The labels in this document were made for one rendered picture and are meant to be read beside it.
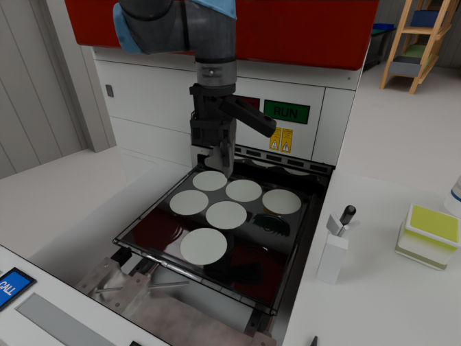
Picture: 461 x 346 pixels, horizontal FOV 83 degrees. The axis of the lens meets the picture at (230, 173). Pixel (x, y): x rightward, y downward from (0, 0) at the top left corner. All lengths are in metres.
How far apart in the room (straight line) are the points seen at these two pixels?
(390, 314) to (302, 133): 0.43
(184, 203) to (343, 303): 0.42
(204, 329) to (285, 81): 0.55
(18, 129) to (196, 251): 2.56
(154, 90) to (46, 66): 2.11
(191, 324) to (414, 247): 0.40
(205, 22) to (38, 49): 2.52
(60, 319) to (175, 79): 0.63
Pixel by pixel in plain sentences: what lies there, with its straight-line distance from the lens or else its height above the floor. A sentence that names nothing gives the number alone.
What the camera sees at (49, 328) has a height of 0.96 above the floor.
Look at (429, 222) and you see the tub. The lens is 0.55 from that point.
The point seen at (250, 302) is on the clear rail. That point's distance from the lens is 0.51.
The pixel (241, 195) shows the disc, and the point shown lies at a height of 0.90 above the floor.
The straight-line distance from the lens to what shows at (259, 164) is 0.78.
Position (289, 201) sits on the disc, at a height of 0.90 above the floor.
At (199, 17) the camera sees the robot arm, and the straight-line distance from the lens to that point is 0.48.
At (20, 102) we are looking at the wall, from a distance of 2.94.
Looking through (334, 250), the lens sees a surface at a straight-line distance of 0.42.
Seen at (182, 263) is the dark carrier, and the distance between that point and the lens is 0.56.
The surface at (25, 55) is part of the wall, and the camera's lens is 2.90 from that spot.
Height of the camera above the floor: 1.34
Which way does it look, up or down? 34 degrees down
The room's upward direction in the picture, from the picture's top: straight up
